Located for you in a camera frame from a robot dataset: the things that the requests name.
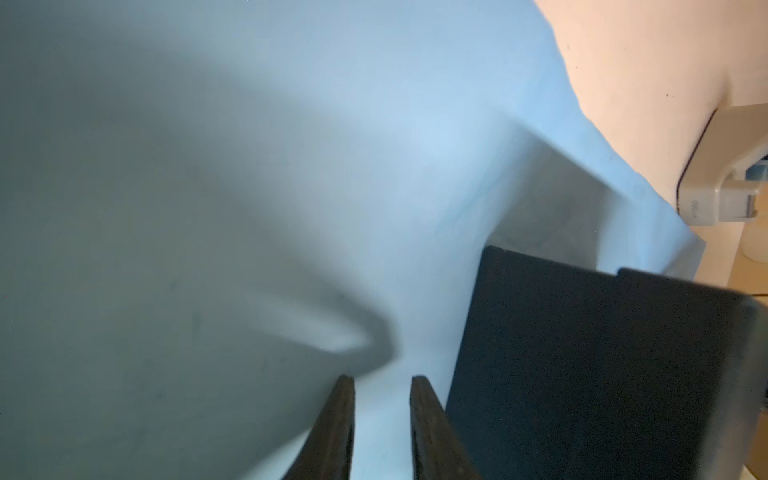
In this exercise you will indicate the grey tape dispenser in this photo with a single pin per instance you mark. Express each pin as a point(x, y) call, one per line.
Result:
point(714, 187)

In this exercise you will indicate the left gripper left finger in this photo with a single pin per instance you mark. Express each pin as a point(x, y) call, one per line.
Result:
point(328, 450)

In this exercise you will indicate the dark navy gift box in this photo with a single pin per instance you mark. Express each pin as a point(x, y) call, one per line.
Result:
point(568, 373)

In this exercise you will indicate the light blue wrapping paper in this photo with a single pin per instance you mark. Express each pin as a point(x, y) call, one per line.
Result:
point(212, 209)

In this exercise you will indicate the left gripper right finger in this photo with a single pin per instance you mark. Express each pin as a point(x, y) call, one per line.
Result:
point(437, 452)

